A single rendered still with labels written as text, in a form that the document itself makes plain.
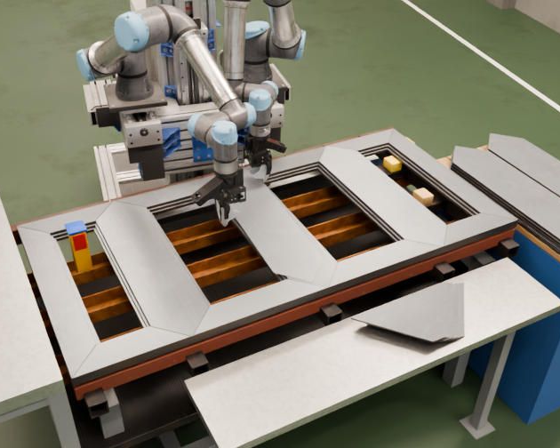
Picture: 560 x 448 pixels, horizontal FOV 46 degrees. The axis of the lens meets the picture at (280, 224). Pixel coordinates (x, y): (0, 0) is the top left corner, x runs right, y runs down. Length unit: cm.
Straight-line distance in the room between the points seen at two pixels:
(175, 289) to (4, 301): 51
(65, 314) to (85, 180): 223
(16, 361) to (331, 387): 82
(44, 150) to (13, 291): 281
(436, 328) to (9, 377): 118
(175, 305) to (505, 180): 136
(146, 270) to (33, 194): 211
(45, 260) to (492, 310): 142
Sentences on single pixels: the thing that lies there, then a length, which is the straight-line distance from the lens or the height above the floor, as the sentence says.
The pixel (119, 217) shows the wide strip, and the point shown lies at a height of 85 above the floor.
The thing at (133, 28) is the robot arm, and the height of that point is 146.
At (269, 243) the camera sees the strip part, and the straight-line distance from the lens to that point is 220.
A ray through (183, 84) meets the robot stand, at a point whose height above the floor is 103.
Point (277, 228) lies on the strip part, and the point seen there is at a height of 85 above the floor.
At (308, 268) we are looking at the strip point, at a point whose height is 85.
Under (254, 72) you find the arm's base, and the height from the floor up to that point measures 109.
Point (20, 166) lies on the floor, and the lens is 445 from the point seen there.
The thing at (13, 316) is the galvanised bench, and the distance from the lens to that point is 175.
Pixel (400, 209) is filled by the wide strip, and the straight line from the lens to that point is 241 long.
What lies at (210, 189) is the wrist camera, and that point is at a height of 106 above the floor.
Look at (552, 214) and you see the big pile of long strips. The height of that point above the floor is 85.
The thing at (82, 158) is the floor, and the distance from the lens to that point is 442.
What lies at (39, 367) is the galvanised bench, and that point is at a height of 105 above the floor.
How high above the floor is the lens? 221
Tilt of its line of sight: 37 degrees down
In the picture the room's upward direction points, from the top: 1 degrees clockwise
